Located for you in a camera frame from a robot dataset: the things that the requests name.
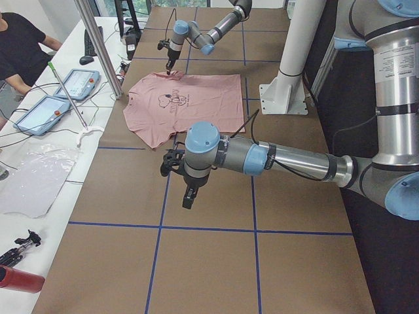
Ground black folded tripod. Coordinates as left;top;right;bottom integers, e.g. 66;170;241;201
1;230;41;268

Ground person in black shirt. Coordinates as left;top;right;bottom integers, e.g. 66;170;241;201
1;12;62;96

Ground clear plastic bag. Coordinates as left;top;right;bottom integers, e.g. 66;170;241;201
1;143;79;218

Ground pink Snoopy t-shirt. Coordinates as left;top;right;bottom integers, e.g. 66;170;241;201
123;71;244;148

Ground brown paper table cover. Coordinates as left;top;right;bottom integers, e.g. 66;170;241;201
31;6;377;314

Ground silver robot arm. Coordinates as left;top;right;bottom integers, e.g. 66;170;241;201
158;0;253;75
181;1;418;220

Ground black computer mouse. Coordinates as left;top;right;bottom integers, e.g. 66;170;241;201
79;56;94;65

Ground aluminium frame post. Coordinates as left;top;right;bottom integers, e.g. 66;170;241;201
74;0;122;99

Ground near blue teach pendant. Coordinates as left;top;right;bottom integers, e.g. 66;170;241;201
14;96;70;136

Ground white camera mast pedestal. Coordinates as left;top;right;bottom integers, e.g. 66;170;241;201
259;0;326;115

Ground red cylinder bottle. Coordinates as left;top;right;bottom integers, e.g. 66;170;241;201
1;266;45;294

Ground black keyboard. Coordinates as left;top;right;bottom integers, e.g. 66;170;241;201
84;29;97;57

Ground far blue teach pendant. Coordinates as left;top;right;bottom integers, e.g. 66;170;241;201
63;69;100;101

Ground metal rod green tip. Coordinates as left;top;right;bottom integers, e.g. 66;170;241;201
48;61;88;129

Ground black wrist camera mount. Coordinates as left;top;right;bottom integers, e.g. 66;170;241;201
160;141;185;177

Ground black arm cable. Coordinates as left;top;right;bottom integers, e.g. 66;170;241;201
228;109;328;181
163;8;177;42

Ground white plastic hook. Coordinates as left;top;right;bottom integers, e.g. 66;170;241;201
76;126;104;147

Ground blue teach pendant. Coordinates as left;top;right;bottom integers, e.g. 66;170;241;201
63;69;100;101
14;96;70;136

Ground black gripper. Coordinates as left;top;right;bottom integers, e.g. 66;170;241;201
166;48;179;75
182;175;209;209

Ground black stand legs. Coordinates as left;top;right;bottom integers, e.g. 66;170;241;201
113;0;148;39

